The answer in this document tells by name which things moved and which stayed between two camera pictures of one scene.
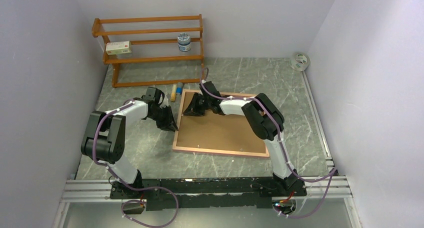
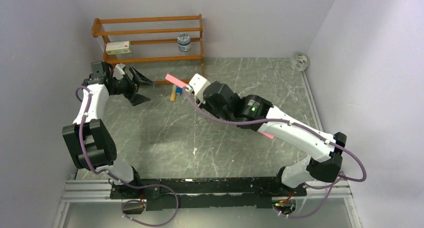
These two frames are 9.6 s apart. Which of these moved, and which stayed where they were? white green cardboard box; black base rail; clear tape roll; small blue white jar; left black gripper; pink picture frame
Moved: left black gripper; pink picture frame
Stayed: black base rail; small blue white jar; clear tape roll; white green cardboard box
